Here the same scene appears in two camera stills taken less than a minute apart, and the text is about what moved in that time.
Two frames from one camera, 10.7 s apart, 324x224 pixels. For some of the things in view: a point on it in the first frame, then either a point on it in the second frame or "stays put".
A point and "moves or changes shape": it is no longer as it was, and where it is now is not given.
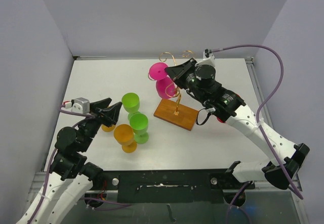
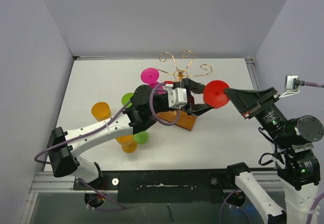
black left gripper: (110, 113) → (195, 108)
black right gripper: (177, 73) → (238, 96)
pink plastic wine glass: (165, 87) → (150, 76)
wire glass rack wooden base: (177, 112) stays put
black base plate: (169, 185) stays put
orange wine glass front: (124, 134) stays put
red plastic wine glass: (219, 120) moves or changes shape
